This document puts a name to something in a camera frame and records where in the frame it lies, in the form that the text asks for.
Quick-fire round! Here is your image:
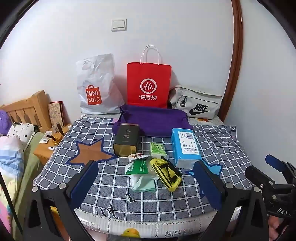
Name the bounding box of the white polka dot pillow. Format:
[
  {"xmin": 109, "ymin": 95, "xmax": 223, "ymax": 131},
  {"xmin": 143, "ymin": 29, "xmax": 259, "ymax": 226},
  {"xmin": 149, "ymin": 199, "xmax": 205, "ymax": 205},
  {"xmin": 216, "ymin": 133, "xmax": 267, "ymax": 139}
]
[{"xmin": 6, "ymin": 122, "xmax": 38, "ymax": 151}]

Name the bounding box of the light green wipes packet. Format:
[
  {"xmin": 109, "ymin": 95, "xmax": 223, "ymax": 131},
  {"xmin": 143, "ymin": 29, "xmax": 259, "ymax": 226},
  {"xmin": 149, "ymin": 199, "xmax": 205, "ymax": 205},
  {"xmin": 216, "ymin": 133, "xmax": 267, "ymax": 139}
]
[{"xmin": 150, "ymin": 142, "xmax": 167, "ymax": 158}]

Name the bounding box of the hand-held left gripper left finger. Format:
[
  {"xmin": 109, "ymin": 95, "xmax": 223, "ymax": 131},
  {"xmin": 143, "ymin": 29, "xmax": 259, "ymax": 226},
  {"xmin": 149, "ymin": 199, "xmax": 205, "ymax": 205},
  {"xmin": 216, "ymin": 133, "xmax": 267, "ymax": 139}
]
[{"xmin": 23, "ymin": 160, "xmax": 100, "ymax": 241}]

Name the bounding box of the white light switch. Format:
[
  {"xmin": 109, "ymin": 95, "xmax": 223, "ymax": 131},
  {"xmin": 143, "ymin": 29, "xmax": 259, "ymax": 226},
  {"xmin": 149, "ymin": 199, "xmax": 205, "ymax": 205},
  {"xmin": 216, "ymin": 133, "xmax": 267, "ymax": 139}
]
[{"xmin": 111, "ymin": 19, "xmax": 127, "ymax": 32}]

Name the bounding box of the white cloth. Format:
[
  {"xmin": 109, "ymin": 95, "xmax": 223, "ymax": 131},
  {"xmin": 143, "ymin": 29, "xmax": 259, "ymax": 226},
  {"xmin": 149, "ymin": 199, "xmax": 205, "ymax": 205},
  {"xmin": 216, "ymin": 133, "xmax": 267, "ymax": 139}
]
[{"xmin": 129, "ymin": 173, "xmax": 142, "ymax": 187}]

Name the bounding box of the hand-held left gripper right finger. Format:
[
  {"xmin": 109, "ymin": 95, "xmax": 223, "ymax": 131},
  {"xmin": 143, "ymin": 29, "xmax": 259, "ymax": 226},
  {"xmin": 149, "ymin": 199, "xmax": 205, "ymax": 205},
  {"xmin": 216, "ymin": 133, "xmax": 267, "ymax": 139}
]
[{"xmin": 193, "ymin": 160, "xmax": 270, "ymax": 241}]

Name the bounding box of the purple plush toy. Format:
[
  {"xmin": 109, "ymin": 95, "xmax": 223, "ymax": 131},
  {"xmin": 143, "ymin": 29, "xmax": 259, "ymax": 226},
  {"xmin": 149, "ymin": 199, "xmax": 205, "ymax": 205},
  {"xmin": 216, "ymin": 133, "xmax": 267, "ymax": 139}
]
[{"xmin": 0, "ymin": 110, "xmax": 12, "ymax": 136}]

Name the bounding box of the purple towel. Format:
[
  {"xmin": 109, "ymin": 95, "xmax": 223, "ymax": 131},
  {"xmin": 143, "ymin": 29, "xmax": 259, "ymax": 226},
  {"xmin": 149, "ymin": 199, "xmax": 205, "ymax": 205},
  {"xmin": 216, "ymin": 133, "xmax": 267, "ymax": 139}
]
[{"xmin": 112, "ymin": 104, "xmax": 193, "ymax": 138}]

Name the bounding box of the pastel printed quilt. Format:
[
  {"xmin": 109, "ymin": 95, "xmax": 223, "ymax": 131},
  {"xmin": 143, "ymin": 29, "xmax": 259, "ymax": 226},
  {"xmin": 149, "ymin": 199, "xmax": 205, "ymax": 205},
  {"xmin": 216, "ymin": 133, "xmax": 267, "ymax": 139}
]
[{"xmin": 0, "ymin": 136, "xmax": 25, "ymax": 234}]

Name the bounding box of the wooden bed headboard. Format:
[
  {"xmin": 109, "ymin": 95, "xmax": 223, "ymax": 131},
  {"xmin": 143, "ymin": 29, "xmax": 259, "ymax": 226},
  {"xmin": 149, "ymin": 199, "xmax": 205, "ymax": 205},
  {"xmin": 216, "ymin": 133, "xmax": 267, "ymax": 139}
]
[{"xmin": 0, "ymin": 90, "xmax": 52, "ymax": 130}]

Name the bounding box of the red paper bag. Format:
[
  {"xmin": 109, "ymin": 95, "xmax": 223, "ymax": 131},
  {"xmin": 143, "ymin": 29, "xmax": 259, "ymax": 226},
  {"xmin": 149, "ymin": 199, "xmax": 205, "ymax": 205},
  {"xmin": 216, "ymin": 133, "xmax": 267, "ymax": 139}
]
[{"xmin": 127, "ymin": 45, "xmax": 172, "ymax": 109}]

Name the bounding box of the blue tissue pack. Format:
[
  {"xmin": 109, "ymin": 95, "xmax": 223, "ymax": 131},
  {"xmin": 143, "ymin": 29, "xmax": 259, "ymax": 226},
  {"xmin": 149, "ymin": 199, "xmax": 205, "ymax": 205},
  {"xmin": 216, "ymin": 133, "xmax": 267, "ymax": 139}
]
[{"xmin": 171, "ymin": 128, "xmax": 202, "ymax": 168}]

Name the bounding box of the amber glass teapot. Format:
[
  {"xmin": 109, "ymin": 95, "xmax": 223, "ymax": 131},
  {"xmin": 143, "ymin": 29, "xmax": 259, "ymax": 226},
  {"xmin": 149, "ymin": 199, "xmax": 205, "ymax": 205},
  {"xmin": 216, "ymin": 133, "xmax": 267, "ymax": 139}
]
[{"xmin": 46, "ymin": 130, "xmax": 64, "ymax": 142}]

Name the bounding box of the clear plastic bag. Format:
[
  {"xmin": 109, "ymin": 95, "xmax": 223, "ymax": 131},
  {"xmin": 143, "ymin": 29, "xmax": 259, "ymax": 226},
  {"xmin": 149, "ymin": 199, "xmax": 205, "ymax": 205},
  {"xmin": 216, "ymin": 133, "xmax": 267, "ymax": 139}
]
[{"xmin": 148, "ymin": 166, "xmax": 160, "ymax": 183}]

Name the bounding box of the white plastic shopping bag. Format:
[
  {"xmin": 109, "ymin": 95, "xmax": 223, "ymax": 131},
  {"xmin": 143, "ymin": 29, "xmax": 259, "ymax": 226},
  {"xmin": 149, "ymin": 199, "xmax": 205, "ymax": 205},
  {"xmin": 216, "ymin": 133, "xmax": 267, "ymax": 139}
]
[{"xmin": 76, "ymin": 54, "xmax": 125, "ymax": 114}]

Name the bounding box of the patterned hardcover book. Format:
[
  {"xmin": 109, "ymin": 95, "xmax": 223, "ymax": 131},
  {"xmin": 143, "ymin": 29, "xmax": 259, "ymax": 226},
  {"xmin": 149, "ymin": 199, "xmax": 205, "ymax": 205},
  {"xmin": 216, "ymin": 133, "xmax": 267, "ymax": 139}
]
[{"xmin": 48, "ymin": 101, "xmax": 66, "ymax": 127}]

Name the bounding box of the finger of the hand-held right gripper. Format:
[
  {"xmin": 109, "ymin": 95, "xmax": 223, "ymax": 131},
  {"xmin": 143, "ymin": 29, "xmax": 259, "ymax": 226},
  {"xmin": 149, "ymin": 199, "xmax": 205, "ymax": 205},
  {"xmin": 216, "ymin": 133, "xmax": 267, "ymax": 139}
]
[
  {"xmin": 265, "ymin": 154, "xmax": 296, "ymax": 180},
  {"xmin": 245, "ymin": 166, "xmax": 273, "ymax": 189}
]

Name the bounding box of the light green cloth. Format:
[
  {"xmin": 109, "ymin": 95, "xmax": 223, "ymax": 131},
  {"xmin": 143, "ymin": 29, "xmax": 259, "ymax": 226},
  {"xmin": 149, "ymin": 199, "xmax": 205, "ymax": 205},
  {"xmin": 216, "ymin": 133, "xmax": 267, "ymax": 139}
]
[{"xmin": 131, "ymin": 176, "xmax": 156, "ymax": 192}]

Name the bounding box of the blue checked blanket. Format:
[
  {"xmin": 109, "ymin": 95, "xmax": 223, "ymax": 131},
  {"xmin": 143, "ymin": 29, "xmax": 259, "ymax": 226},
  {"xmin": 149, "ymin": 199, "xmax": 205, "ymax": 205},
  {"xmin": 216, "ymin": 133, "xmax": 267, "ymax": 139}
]
[{"xmin": 33, "ymin": 115, "xmax": 256, "ymax": 222}]

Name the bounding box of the wooden nightstand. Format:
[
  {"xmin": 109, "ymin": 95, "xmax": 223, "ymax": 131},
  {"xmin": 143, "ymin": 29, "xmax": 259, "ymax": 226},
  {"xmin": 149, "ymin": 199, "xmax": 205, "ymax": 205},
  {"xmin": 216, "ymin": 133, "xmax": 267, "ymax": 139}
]
[{"xmin": 33, "ymin": 124, "xmax": 72, "ymax": 166}]

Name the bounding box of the dark green tin box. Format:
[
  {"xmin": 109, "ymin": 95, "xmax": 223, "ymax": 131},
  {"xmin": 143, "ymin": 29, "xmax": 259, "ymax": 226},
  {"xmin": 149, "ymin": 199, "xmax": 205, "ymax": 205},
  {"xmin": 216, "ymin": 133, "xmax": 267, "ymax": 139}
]
[{"xmin": 113, "ymin": 123, "xmax": 139, "ymax": 158}]

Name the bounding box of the dark green sachet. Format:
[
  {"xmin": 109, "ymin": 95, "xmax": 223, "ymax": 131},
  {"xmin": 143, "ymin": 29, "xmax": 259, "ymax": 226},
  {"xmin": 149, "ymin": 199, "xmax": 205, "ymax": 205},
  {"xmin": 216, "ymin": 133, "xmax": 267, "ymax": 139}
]
[{"xmin": 125, "ymin": 158, "xmax": 149, "ymax": 175}]

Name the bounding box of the brown wooden door frame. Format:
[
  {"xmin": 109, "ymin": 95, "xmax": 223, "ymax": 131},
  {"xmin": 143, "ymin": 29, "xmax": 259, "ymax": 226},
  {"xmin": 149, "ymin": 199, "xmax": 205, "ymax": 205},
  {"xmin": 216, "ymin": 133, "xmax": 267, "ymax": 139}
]
[{"xmin": 218, "ymin": 0, "xmax": 244, "ymax": 122}]

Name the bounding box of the person's right hand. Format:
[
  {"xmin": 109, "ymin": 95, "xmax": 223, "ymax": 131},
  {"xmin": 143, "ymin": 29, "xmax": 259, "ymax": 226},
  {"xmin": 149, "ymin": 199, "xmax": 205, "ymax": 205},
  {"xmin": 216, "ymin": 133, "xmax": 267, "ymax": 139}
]
[{"xmin": 269, "ymin": 217, "xmax": 287, "ymax": 241}]

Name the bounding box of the yellow black pouch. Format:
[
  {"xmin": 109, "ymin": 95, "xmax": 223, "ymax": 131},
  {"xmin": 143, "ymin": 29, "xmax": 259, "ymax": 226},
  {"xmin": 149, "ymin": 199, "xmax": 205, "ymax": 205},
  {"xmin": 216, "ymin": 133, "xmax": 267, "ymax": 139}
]
[{"xmin": 149, "ymin": 156, "xmax": 183, "ymax": 192}]

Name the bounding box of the grey waist bag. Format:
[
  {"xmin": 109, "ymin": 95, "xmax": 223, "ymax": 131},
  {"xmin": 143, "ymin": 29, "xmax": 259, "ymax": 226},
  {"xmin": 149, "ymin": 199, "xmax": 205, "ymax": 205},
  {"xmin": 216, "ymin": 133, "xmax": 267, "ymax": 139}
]
[{"xmin": 168, "ymin": 87, "xmax": 223, "ymax": 120}]

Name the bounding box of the green bed sheet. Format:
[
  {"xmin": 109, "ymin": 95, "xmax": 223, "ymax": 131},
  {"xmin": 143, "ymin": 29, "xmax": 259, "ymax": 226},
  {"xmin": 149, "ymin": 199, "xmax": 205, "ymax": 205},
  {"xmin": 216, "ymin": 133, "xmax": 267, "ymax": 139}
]
[{"xmin": 13, "ymin": 132, "xmax": 47, "ymax": 232}]

